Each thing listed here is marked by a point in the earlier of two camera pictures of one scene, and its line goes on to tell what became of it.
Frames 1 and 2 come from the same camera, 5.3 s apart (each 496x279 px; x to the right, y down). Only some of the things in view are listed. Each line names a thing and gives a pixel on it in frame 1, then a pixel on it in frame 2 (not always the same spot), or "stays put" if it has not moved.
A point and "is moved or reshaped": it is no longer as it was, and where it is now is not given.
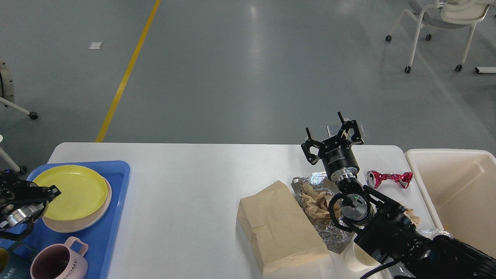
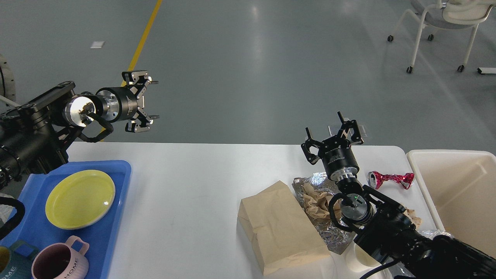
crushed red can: x=374 y=178 stays put
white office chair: x=445 y=14 stays put
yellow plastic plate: x=84 y=192 is moved or reshaped
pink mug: x=58 y=261 stays put
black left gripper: x=28 y=214 → x=121 y=103
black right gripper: x=338 y=158 stays put
